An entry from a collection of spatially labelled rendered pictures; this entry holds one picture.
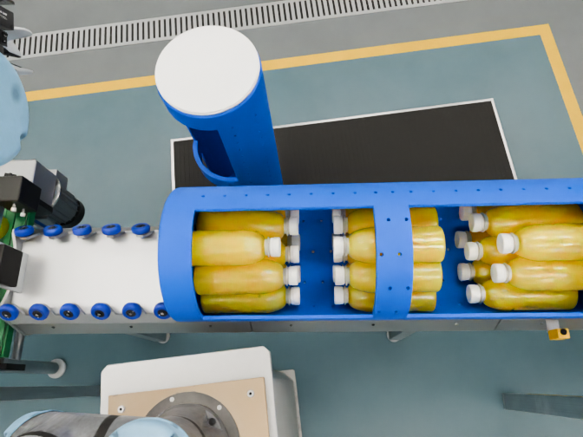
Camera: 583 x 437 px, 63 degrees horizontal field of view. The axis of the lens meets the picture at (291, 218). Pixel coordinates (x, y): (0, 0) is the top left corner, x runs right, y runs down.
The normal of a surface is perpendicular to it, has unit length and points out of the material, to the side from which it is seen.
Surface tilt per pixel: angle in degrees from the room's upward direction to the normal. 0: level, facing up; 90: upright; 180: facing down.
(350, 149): 0
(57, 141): 0
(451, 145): 0
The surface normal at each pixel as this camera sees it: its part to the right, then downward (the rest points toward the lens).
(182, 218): -0.05, -0.52
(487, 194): -0.05, -0.77
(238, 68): -0.06, -0.33
